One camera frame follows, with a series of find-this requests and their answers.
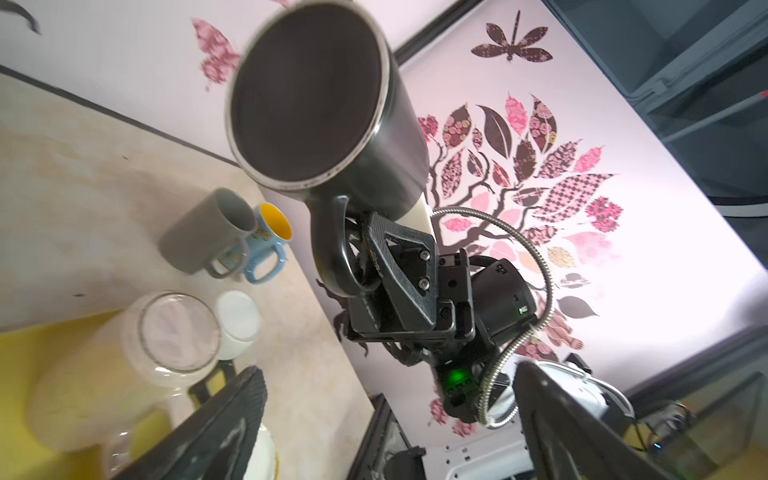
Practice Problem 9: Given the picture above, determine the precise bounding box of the grey mug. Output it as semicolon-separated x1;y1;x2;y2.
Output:
158;188;257;279

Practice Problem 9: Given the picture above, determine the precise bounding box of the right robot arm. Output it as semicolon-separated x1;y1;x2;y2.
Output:
333;207;555;429

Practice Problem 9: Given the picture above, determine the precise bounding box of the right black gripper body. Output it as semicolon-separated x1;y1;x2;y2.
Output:
344;251;537;354

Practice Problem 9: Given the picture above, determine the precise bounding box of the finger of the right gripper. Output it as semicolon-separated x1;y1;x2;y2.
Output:
362;213;437;332

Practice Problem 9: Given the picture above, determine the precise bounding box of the yellow plastic tray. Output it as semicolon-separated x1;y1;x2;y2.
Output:
0;310;181;480

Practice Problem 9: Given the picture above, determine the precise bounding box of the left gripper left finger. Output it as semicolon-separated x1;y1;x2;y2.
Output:
114;366;268;479

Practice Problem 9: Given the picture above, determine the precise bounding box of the pink beige mug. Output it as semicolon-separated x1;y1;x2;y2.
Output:
26;291;221;478

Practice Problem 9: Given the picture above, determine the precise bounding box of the black white mug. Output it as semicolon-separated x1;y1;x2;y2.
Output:
188;290;263;409

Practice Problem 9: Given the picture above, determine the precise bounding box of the cream white mug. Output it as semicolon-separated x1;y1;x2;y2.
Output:
243;424;279;480

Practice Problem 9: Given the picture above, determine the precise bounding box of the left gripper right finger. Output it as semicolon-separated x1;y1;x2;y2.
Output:
513;362;660;479

